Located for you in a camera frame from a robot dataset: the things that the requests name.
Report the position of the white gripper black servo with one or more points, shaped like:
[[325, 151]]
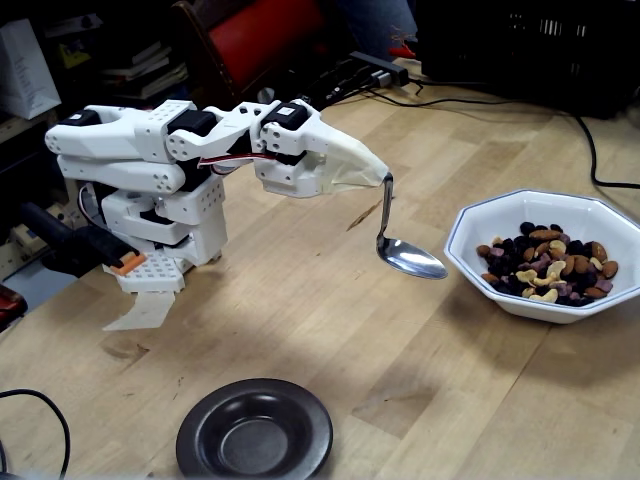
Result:
[[307, 152]]

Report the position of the bent metal spoon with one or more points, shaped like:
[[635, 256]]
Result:
[[410, 260]]

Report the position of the white octagonal bowl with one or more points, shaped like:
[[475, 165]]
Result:
[[550, 210]]

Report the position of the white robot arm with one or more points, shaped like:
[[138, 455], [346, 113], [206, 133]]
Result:
[[110, 135]]

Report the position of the dark brown plate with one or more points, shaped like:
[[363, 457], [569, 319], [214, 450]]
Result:
[[255, 440]]

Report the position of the beige tape wrap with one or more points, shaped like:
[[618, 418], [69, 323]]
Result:
[[355, 167]]

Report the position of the black usb hub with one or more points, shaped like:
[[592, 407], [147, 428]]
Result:
[[380, 62]]

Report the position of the red chair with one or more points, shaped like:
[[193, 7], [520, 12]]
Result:
[[260, 40]]

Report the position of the stack of books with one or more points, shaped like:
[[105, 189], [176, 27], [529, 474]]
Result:
[[145, 75]]

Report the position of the black plastic crate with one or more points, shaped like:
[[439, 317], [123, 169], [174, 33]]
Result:
[[500, 50]]

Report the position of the beige tape strip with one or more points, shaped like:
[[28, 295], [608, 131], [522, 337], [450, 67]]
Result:
[[145, 312]]

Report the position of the black clamp orange tip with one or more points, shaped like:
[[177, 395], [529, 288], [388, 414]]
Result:
[[85, 245]]

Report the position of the trail mix heap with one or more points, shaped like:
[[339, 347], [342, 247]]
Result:
[[545, 265]]

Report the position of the yellow tool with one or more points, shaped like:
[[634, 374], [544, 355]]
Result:
[[70, 55]]

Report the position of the light wooden shelf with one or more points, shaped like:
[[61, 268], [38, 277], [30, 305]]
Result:
[[20, 125]]

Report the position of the red plastic object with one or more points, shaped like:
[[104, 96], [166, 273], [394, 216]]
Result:
[[10, 302]]

